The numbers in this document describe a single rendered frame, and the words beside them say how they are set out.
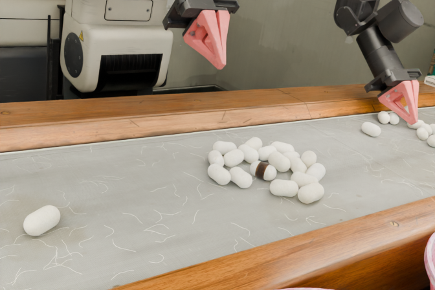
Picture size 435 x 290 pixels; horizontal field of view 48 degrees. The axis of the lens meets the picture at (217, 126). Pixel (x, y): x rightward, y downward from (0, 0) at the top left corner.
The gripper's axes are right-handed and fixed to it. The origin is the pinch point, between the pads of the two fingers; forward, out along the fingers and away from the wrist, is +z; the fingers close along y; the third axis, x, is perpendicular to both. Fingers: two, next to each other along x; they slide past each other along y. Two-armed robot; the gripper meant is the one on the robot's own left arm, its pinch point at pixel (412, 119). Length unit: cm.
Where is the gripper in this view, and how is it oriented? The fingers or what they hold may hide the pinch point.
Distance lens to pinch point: 98.4
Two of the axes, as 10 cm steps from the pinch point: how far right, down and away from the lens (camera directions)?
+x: -4.7, 4.6, 7.6
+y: 8.3, -0.7, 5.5
